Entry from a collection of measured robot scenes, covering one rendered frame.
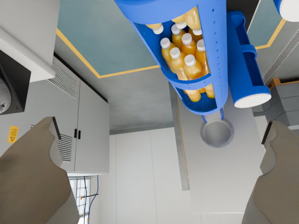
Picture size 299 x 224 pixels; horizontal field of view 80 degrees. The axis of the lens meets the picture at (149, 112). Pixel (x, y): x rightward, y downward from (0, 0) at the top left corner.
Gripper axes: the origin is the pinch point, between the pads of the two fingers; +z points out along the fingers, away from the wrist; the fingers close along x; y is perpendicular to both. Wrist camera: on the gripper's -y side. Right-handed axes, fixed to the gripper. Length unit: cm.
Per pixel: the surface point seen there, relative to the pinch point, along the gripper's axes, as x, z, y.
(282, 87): 229, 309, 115
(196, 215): 108, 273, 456
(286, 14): 48, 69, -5
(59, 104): -117, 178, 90
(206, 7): 11.0, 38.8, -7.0
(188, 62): 11, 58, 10
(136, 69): -32, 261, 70
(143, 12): -3.5, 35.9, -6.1
